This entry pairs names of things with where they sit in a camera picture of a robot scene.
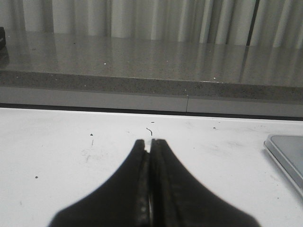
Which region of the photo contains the silver digital kitchen scale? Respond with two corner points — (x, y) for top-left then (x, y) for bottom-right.
(264, 134), (303, 196)

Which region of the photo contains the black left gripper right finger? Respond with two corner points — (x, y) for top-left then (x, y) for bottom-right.
(150, 140), (259, 227)

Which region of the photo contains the grey stone counter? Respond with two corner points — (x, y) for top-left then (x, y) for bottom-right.
(0, 30), (303, 118)

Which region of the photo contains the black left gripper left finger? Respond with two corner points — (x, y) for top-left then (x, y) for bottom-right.
(50, 140), (150, 227)

